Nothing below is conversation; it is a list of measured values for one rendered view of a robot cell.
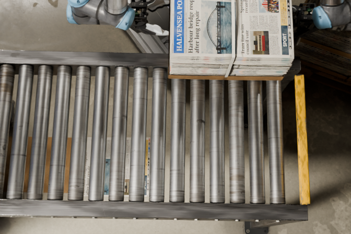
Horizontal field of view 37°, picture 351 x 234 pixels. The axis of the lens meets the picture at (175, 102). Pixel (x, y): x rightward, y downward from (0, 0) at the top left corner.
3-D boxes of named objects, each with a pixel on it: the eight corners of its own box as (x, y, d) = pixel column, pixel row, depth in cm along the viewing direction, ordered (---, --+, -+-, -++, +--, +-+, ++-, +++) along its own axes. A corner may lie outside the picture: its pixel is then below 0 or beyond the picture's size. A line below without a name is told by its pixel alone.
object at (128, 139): (150, 138, 252) (150, 137, 251) (149, 198, 244) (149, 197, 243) (74, 136, 251) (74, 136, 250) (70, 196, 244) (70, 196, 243)
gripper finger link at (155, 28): (167, 35, 174) (144, 22, 175) (167, 42, 180) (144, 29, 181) (172, 27, 175) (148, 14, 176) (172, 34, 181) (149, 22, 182)
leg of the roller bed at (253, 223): (262, 215, 243) (297, 206, 178) (262, 229, 242) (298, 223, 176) (249, 215, 243) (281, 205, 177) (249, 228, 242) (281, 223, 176)
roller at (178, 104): (177, 70, 183) (189, 67, 180) (175, 206, 171) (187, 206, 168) (168, 66, 179) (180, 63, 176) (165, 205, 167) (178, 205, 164)
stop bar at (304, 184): (303, 75, 177) (305, 73, 175) (309, 206, 166) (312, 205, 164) (294, 75, 177) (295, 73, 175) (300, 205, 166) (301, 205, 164)
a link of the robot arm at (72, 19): (65, 17, 174) (69, 27, 182) (97, 18, 174) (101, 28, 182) (66, -4, 176) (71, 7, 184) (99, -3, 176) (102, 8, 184)
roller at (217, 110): (217, 71, 183) (226, 67, 180) (217, 207, 171) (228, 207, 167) (206, 68, 180) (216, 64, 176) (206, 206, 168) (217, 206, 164)
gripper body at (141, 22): (147, 19, 174) (110, 18, 173) (148, 30, 182) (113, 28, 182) (148, -2, 176) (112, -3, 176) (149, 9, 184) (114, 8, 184)
